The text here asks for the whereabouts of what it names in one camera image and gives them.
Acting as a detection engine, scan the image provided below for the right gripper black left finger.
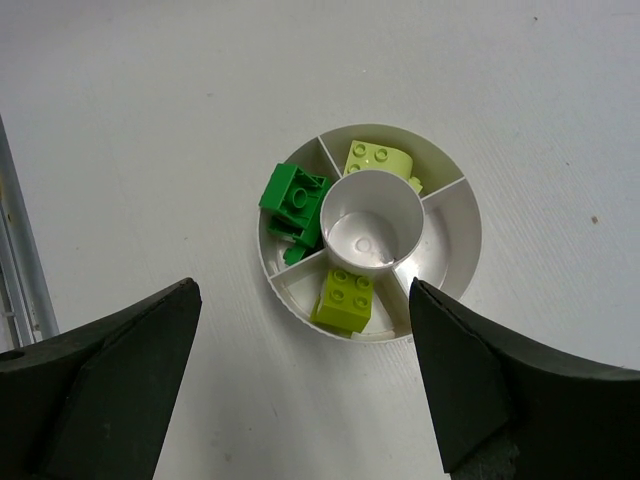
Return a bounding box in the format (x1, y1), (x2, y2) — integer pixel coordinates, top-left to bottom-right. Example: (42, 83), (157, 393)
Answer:
(1, 278), (202, 479)

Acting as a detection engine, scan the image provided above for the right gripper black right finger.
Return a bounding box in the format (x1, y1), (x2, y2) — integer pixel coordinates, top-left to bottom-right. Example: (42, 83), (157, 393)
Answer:
(409, 279), (639, 479)

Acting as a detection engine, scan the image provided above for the lime green lego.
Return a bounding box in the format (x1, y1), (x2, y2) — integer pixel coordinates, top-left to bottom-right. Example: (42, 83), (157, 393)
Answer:
(310, 268), (374, 335)

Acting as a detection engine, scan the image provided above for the dark green sloped lego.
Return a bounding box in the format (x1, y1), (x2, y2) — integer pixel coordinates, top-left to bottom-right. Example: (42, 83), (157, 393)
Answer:
(267, 217), (321, 248)

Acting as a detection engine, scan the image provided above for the pale green curved lego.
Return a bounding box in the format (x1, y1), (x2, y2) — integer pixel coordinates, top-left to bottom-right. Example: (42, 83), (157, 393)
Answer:
(343, 140), (423, 193)

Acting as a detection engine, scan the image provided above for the dark green lego plate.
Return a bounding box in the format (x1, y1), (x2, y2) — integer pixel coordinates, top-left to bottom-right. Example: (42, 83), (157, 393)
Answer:
(283, 244), (308, 266)

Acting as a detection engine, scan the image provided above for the white round divided container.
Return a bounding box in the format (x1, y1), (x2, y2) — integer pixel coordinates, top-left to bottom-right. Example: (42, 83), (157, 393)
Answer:
(257, 124), (482, 343)

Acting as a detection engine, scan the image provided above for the aluminium table right rail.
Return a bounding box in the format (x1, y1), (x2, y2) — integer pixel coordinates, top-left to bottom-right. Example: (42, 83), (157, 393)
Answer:
(1, 130), (59, 347)

